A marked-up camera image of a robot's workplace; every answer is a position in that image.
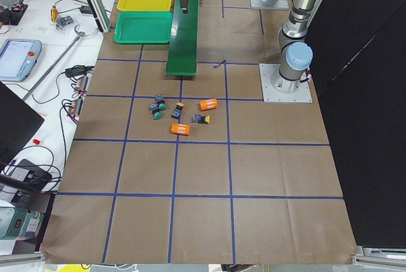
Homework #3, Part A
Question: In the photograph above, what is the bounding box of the orange 4680 cylinder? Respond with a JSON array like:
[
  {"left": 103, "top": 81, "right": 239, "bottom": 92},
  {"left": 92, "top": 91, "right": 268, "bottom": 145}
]
[
  {"left": 171, "top": 123, "right": 191, "bottom": 136},
  {"left": 199, "top": 98, "right": 218, "bottom": 111}
]

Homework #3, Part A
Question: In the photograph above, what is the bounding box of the green plastic tray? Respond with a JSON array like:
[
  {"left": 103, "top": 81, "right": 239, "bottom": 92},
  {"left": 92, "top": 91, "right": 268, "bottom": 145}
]
[{"left": 114, "top": 11, "right": 173, "bottom": 44}]

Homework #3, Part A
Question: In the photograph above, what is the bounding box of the green conveyor belt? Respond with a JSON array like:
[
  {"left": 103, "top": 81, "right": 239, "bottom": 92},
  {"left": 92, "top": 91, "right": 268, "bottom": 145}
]
[{"left": 166, "top": 0, "right": 200, "bottom": 77}]

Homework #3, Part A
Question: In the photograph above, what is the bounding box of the black power adapter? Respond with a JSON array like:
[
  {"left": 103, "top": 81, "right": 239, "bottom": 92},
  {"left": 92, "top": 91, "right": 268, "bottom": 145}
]
[{"left": 79, "top": 6, "right": 93, "bottom": 15}]

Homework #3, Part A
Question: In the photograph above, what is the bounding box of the metal rod stand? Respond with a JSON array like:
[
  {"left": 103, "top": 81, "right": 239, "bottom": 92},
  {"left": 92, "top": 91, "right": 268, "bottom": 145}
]
[{"left": 22, "top": 25, "right": 99, "bottom": 101}]

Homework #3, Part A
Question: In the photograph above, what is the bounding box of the green push button upper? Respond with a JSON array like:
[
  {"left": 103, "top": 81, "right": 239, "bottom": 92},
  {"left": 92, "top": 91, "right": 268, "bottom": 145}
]
[{"left": 155, "top": 94, "right": 166, "bottom": 111}]

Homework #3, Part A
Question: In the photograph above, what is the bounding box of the green push button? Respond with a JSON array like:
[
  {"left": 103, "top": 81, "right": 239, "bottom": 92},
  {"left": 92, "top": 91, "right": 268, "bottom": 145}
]
[
  {"left": 155, "top": 94, "right": 166, "bottom": 111},
  {"left": 148, "top": 103, "right": 162, "bottom": 120}
]

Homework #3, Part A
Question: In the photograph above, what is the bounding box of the green push button lower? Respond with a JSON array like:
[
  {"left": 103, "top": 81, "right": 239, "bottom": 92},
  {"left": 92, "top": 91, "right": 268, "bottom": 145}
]
[{"left": 148, "top": 103, "right": 162, "bottom": 120}]

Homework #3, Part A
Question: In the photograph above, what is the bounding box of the gold power resistor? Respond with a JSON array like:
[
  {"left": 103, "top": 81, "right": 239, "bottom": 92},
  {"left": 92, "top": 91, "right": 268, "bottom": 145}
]
[{"left": 50, "top": 6, "right": 58, "bottom": 22}]

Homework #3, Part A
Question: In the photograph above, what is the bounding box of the blue teach pendant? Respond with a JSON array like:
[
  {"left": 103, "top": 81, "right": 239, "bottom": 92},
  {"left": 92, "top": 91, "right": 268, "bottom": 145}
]
[{"left": 1, "top": 39, "right": 42, "bottom": 82}]

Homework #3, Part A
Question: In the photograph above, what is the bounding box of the black monitor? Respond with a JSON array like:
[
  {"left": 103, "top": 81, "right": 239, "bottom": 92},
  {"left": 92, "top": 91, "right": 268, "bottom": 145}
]
[{"left": 0, "top": 83, "right": 44, "bottom": 164}]

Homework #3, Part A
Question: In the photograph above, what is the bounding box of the green power supply box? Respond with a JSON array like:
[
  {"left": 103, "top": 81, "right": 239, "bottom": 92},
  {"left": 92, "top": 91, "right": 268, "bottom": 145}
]
[{"left": 1, "top": 205, "right": 44, "bottom": 240}]

